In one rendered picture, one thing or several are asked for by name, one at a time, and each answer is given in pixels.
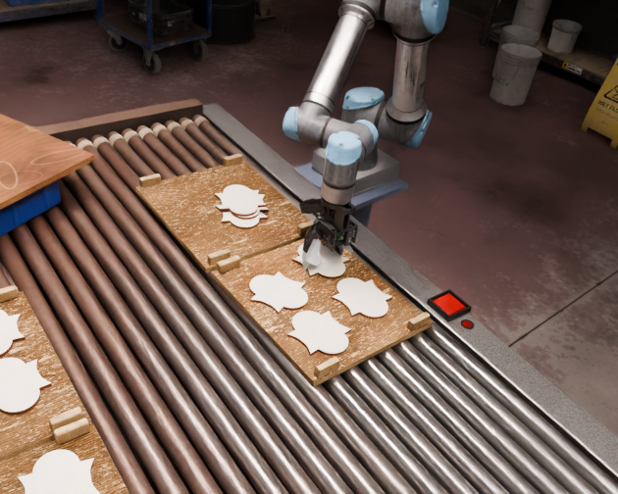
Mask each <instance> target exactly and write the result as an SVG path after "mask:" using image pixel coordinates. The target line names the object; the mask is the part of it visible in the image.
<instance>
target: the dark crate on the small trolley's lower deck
mask: <svg viewBox="0 0 618 494"><path fill-rule="evenodd" d="M127 1H128V2H127V4H129V7H128V9H129V13H128V15H129V17H128V19H129V20H131V21H133V22H135V23H137V24H139V25H142V26H144V27H146V28H147V26H146V8H142V7H140V6H145V5H146V4H145V0H127ZM193 10H194V9H192V8H190V7H187V6H185V5H183V4H182V3H179V2H177V1H175V0H152V21H153V31H154V32H156V33H158V34H160V35H166V34H171V33H175V32H179V31H183V30H188V29H192V28H194V26H192V24H194V22H193V21H192V19H193V16H192V13H194V12H192V11H193Z"/></svg>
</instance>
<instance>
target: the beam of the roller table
mask: <svg viewBox="0 0 618 494"><path fill-rule="evenodd" d="M203 117H204V118H205V119H206V120H207V121H209V123H210V124H211V125H212V126H213V127H214V128H215V129H216V130H217V131H218V132H220V133H221V134H222V135H223V136H224V137H225V138H226V139H228V140H229V141H230V142H231V143H232V144H233V145H234V146H235V147H237V148H238V149H239V150H240V151H241V152H242V153H243V154H244V155H246V156H247V157H248V158H249V159H250V160H251V161H252V162H254V163H255V164H256V165H257V166H258V167H259V168H260V169H261V170H263V171H264V172H265V173H266V174H267V175H268V176H270V177H271V178H272V179H273V180H274V181H275V182H276V183H277V184H279V185H280V186H281V187H282V188H283V189H284V190H285V191H287V192H288V193H289V194H290V195H291V196H292V197H293V198H294V199H296V200H297V201H298V202H299V203H300V204H301V203H303V201H305V200H307V199H311V198H314V199H321V189H320V188H318V187H317V186H316V185H315V184H314V183H312V182H311V181H310V180H309V179H308V178H306V177H305V176H304V175H303V174H302V173H300V172H299V171H298V170H297V169H295V168H294V167H293V166H292V165H291V164H289V163H288V162H287V161H286V160H285V159H283V158H282V157H281V156H280V155H279V154H277V153H276V152H275V151H274V150H273V149H271V148H270V147H269V146H268V145H267V144H265V143H264V142H263V141H262V140H261V139H259V138H258V137H257V136H256V135H255V134H253V133H252V132H251V131H250V130H249V129H247V128H246V127H245V126H244V125H243V124H241V123H240V122H239V121H238V120H236V119H235V118H234V117H233V116H232V115H230V114H229V113H228V112H227V111H226V110H224V109H223V108H222V107H221V106H220V105H218V104H217V103H214V104H209V105H203ZM350 219H351V220H352V221H353V222H355V223H356V224H357V225H358V228H357V234H356V239H355V243H353V242H352V241H351V244H350V245H349V246H350V247H351V248H352V250H353V251H355V252H356V253H357V254H358V255H359V256H360V257H361V258H362V259H364V260H365V261H366V262H367V263H368V264H369V265H370V266H372V267H373V268H374V269H375V270H376V271H377V272H378V273H380V274H381V275H382V276H383V277H384V278H385V279H386V280H388V281H389V282H390V283H391V284H392V285H393V286H394V287H395V288H397V289H398V290H399V291H400V292H401V293H402V294H403V295H404V296H406V297H407V298H408V299H409V300H410V301H411V302H412V303H414V304H415V305H416V306H417V307H418V308H419V309H420V310H421V311H423V312H424V313H425V312H428V313H429V314H430V318H431V319H432V320H433V321H434V322H435V323H436V324H437V325H439V326H440V327H441V328H442V329H443V330H444V331H445V332H447V333H448V334H449V335H450V336H451V337H452V338H453V339H454V340H456V341H457V342H458V343H459V344H460V345H461V346H462V347H463V348H465V349H466V350H467V351H468V352H469V353H470V354H471V355H473V356H474V357H475V358H476V359H477V360H478V361H479V362H480V363H482V364H483V365H484V366H485V367H486V368H487V369H488V370H490V371H491V372H492V373H493V374H494V375H495V376H496V377H498V378H499V379H500V380H501V381H502V382H503V383H504V384H505V385H507V386H508V387H509V388H510V389H511V390H512V391H513V392H515V393H516V394H517V395H518V396H519V397H520V398H521V399H522V400H524V401H525V402H526V403H527V404H528V405H529V406H530V407H532V408H533V409H534V410H535V411H536V412H537V413H538V414H539V415H541V416H542V417H543V418H544V419H545V420H546V421H548V422H549V423H550V424H551V425H552V426H553V427H554V428H555V429H557V430H558V431H559V432H560V433H561V434H562V435H563V436H564V437H566V438H567V439H568V440H569V441H570V442H571V443H572V444H574V445H575V446H576V447H577V448H578V449H579V450H580V451H581V452H583V453H584V454H585V455H586V456H587V457H588V458H589V459H591V460H592V461H593V462H594V463H595V464H596V465H597V466H598V467H600V468H601V469H602V470H603V471H604V472H605V473H606V474H608V475H609V476H610V477H611V478H612V479H613V480H614V481H616V482H617V483H618V437H617V436H616V435H614V434H613V433H612V432H611V431H610V430H608V429H607V428H606V427H605V426H604V425H602V424H601V423H600V422H599V421H598V420H596V419H595V418H594V417H593V416H591V415H590V414H589V413H588V412H587V411H586V410H584V409H583V408H582V407H581V406H580V405H578V404H577V403H576V402H575V401H574V400H572V399H571V398H570V397H569V396H568V395H566V394H565V393H564V392H563V391H562V390H560V389H559V388H558V387H557V386H556V385H554V384H553V383H552V382H551V381H550V380H548V379H547V378H546V377H545V376H544V375H542V374H541V373H540V372H539V371H538V370H536V369H535V368H534V367H533V366H531V365H530V364H529V363H528V362H527V361H525V360H524V359H523V358H522V357H521V356H519V355H518V354H517V353H516V352H515V351H513V350H512V349H511V348H510V347H509V346H507V345H506V344H505V343H504V342H503V341H501V340H500V339H499V338H498V337H497V336H495V335H494V334H493V333H492V332H491V331H489V330H488V329H487V328H486V327H485V326H483V325H482V324H481V323H480V322H479V321H477V320H476V319H475V318H474V317H472V316H471V315H470V314H469V313H468V314H466V315H464V316H461V317H459V318H457V319H455V320H453V321H450V322H447V321H446V320H445V319H444V318H443V317H441V316H440V315H439V314H438V313H437V312H436V311H434V310H433V309H432V308H431V307H430V306H429V305H428V304H427V301H428V299H429V298H431V297H433V296H436V295H438V294H440V293H441V292H442V291H441V290H440V289H439V288H438V287H436V286H435V285H434V284H433V283H432V282H430V281H429V280H428V279H427V278H426V277H424V276H423V275H422V274H421V273H420V272H418V271H417V270H416V269H415V268H413V267H412V266H411V265H410V264H409V263H407V262H406V261H405V260H404V259H403V258H401V257H400V256H399V255H398V254H397V253H395V252H394V251H393V250H392V249H391V248H389V247H388V246H387V245H386V244H385V243H383V241H382V240H381V239H380V238H378V237H377V236H376V235H375V234H374V233H372V232H371V231H370V230H369V229H368V228H366V227H365V226H364V225H363V224H362V223H360V222H359V221H358V220H356V219H355V218H353V217H352V216H351V215H350ZM463 320H469V321H471V322H472V323H473V324H474V327H473V328H471V329H468V328H465V327H463V326H462V325H461V321H463Z"/></svg>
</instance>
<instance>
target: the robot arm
mask: <svg viewBox="0 0 618 494"><path fill-rule="evenodd" d="M448 5H449V0H342V2H341V4H340V7H339V9H338V15H339V19H338V22H337V24H336V26H335V30H334V32H333V34H332V36H331V39H330V41H329V43H328V46H327V48H326V50H325V52H324V55H323V57H322V59H321V61H320V64H319V66H318V68H317V70H316V72H315V74H314V76H313V79H312V81H311V83H310V85H309V88H308V90H307V92H306V95H305V97H304V99H303V101H302V104H301V106H300V108H299V107H290V108H289V109H288V111H287V112H286V113H285V116H284V118H283V133H284V135H285V136H287V137H290V138H291V139H294V140H297V141H299V142H304V143H307V144H310V145H314V146H317V147H320V148H323V149H326V160H325V167H324V174H323V180H322V187H321V199H314V198H311V199H307V200H305V201H303V203H301V204H299V207H300V210H301V213H302V214H313V213H320V214H319V215H320V216H318V217H317V218H315V220H314V221H313V224H312V225H311V227H310V229H309V230H308V232H307V234H306V236H305V239H304V244H303V254H302V266H303V269H304V270H305V271H306V270H307V268H308V266H309V263H311V264H313V265H315V266H319V265H320V264H321V263H322V259H321V256H320V249H321V247H322V242H321V240H319V239H318V235H319V236H320V237H321V238H322V239H323V240H324V241H325V242H326V244H327V248H329V249H330V250H331V251H332V252H333V251H334V247H335V250H336V251H337V252H338V253H339V254H340V255H341V256H342V253H343V250H344V249H345V250H347V251H349V252H351V253H352V252H353V250H352V248H351V247H350V246H349V245H350V244H351V241H352V242H353V243H355V239H356V234H357V228H358V225H357V224H356V223H355V222H353V221H352V220H351V219H350V214H351V213H354V212H355V211H356V207H355V206H354V205H353V204H351V200H352V198H353V192H354V186H355V181H356V176H357V172H363V171H368V170H370V169H372V168H374V167H375V166H376V164H377V161H378V153H377V145H376V143H377V141H378V139H379V138H381V139H384V140H387V141H391V142H394V143H397V144H401V145H403V146H405V147H406V146H408V147H412V148H416V147H418V146H419V145H420V143H421V141H422V139H423V137H424V135H425V133H426V130H427V128H428V126H429V123H430V120H431V117H432V112H430V111H429V110H427V105H426V102H425V100H424V99H423V92H424V85H425V77H426V70H427V63H428V56H429V49H430V41H431V40H432V39H434V38H435V36H436V35H437V34H438V33H440V32H441V31H442V29H443V27H444V25H445V21H446V18H447V12H448ZM376 20H381V21H385V22H389V23H392V33H393V35H394V36H395V37H396V38H397V41H396V54H395V66H394V78H393V90H392V96H391V97H390V98H389V99H388V100H387V99H385V95H384V93H383V92H382V91H381V90H380V89H378V88H374V87H357V88H353V89H351V90H349V91H348V92H347V93H346V94H345V97H344V102H343V104H342V114H341V120H337V119H334V118H331V113H332V111H333V108H334V106H335V102H336V100H337V98H338V96H339V93H340V91H341V89H342V87H343V85H344V83H345V80H346V78H347V76H348V73H349V71H350V69H351V67H352V64H353V62H354V60H355V57H356V55H357V53H358V50H359V48H360V46H361V43H362V41H363V39H364V36H365V34H366V32H367V30H368V29H371V28H372V27H373V26H374V24H375V22H376ZM353 228H354V229H355V234H354V238H353V237H352V234H353ZM317 234H318V235H317Z"/></svg>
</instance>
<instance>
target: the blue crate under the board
mask: <svg viewBox="0 0 618 494"><path fill-rule="evenodd" d="M60 203H61V197H60V190H59V183H58V179H57V180H56V181H54V182H52V183H50V184H48V185H46V186H44V187H42V188H40V189H38V190H37V191H35V192H33V193H31V194H29V195H27V196H26V197H24V198H22V199H20V200H19V201H17V202H15V203H13V204H11V205H9V206H7V207H5V208H3V209H1V210H0V236H2V235H3V234H5V233H7V232H9V231H11V230H12V229H14V228H16V227H18V226H19V225H21V224H23V223H25V222H27V221H29V220H31V219H33V218H35V217H36V216H38V215H40V214H42V213H43V212H45V211H47V210H49V209H51V208H52V207H54V206H56V205H58V204H60Z"/></svg>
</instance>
